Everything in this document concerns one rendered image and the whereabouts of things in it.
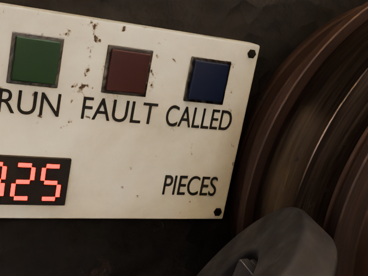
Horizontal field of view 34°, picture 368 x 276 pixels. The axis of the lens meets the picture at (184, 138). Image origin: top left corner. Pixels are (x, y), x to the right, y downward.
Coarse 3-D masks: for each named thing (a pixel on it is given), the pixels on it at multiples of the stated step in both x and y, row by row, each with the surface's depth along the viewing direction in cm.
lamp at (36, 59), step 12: (24, 48) 48; (36, 48) 49; (48, 48) 49; (24, 60) 49; (36, 60) 49; (48, 60) 50; (12, 72) 49; (24, 72) 49; (36, 72) 49; (48, 72) 50
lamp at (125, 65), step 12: (120, 60) 52; (132, 60) 53; (144, 60) 53; (108, 72) 52; (120, 72) 52; (132, 72) 53; (144, 72) 53; (108, 84) 52; (120, 84) 53; (132, 84) 53; (144, 84) 54
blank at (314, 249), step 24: (264, 216) 47; (288, 216) 43; (240, 240) 48; (264, 240) 43; (288, 240) 39; (312, 240) 39; (216, 264) 48; (264, 264) 40; (288, 264) 37; (312, 264) 37; (336, 264) 39
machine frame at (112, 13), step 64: (0, 0) 49; (64, 0) 51; (128, 0) 53; (192, 0) 56; (256, 0) 59; (320, 0) 62; (256, 64) 61; (0, 256) 55; (64, 256) 58; (128, 256) 61; (192, 256) 65
